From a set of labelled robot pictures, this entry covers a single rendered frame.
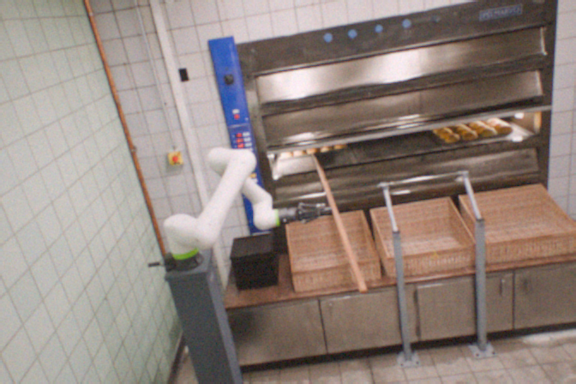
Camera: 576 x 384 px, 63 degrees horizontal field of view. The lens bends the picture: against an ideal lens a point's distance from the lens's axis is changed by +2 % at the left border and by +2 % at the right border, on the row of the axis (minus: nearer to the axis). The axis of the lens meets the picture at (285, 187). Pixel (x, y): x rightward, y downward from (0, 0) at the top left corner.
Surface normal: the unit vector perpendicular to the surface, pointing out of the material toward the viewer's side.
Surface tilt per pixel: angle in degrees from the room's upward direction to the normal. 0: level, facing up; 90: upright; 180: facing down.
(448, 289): 90
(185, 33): 90
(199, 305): 90
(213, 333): 90
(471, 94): 70
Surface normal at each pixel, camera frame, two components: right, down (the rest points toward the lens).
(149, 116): 0.01, 0.37
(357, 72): -0.04, 0.04
